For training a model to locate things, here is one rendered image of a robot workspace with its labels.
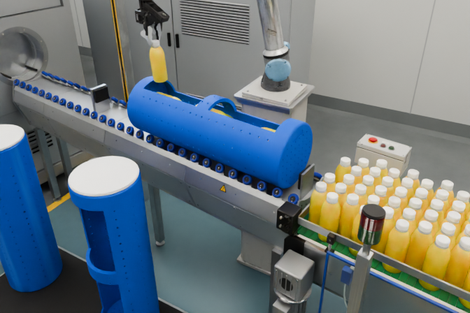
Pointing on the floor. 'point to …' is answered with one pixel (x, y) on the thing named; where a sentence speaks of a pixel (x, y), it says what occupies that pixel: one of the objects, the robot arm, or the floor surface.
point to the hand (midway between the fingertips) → (154, 42)
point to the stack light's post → (359, 282)
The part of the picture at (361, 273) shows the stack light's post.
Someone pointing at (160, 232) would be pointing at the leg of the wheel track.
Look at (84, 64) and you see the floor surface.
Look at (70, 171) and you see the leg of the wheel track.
